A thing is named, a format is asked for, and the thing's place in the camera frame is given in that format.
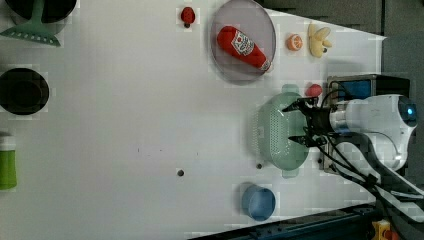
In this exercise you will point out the small red strawberry toy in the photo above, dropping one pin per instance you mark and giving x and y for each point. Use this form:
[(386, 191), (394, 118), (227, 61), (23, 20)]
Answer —
[(188, 16)]

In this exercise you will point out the black bowl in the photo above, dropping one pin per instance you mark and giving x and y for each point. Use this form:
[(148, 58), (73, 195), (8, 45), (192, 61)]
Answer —
[(53, 10)]

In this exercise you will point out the red strawberry toy near oven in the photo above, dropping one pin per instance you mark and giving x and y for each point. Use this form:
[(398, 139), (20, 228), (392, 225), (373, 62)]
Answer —
[(314, 90)]

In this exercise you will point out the red ketchup bottle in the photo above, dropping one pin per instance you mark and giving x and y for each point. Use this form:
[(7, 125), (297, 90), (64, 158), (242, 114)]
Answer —
[(240, 46)]

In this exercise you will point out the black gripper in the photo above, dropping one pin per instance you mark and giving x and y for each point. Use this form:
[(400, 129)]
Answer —
[(318, 122)]

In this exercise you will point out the green slotted spatula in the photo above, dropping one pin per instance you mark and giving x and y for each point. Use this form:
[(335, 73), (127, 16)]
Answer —
[(33, 30)]

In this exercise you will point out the orange slice toy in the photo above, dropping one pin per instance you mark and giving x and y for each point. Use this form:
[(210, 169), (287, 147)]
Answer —
[(294, 42)]

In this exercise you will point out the blue cup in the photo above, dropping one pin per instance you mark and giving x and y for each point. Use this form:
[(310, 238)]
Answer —
[(258, 202)]

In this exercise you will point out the green oval strainer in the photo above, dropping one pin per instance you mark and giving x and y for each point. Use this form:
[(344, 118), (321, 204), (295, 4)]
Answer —
[(274, 129)]

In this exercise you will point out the black cylinder cup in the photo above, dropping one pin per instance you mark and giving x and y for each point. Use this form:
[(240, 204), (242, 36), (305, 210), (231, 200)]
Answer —
[(23, 91)]

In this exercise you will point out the purple oval plate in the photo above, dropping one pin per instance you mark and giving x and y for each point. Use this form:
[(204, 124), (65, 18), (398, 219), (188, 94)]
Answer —
[(251, 18)]

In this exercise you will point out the yellow banana toy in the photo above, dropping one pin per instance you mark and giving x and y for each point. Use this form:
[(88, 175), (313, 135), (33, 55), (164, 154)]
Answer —
[(317, 40)]

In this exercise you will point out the green bottle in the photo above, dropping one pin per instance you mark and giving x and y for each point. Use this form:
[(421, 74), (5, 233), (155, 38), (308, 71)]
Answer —
[(8, 178)]

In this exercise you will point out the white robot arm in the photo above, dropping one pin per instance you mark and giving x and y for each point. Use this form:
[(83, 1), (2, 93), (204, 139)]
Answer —
[(368, 140)]

